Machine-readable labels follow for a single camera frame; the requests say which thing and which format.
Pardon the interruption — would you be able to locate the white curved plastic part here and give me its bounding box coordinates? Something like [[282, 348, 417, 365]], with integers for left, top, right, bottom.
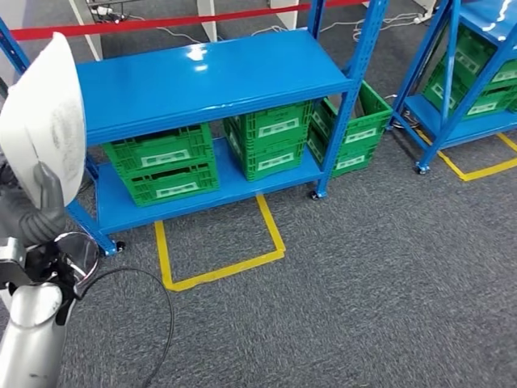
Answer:
[[0, 32, 87, 210]]

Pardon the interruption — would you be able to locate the blue metal shelf rack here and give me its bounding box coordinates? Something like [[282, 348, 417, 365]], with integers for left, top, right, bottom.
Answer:
[[386, 0, 517, 175], [0, 0, 391, 257]]

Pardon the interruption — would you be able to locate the white desk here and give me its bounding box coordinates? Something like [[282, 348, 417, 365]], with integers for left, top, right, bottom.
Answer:
[[68, 0, 218, 61], [269, 0, 300, 31]]

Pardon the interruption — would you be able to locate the chrome round stool base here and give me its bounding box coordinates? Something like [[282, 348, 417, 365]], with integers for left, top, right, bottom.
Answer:
[[53, 231, 101, 300]]

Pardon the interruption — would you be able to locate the red floor tape line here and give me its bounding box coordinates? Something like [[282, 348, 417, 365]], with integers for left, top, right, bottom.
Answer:
[[10, 0, 366, 42]]

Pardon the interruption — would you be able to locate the black power strip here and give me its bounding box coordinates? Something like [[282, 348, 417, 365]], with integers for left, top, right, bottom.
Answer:
[[87, 2, 124, 23]]

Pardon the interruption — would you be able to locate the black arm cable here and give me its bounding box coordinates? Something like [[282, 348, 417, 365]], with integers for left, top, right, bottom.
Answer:
[[81, 268, 175, 388]]

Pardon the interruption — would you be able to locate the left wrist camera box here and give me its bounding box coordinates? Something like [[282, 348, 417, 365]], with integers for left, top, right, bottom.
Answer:
[[0, 237, 29, 293]]

